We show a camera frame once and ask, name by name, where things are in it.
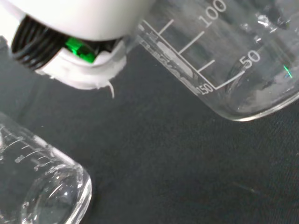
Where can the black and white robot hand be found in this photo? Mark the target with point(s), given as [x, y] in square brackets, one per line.
[77, 16]

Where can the small clear glass beaker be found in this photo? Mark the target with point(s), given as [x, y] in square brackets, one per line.
[46, 182]

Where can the black bench cloth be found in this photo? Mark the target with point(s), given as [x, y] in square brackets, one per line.
[163, 163]

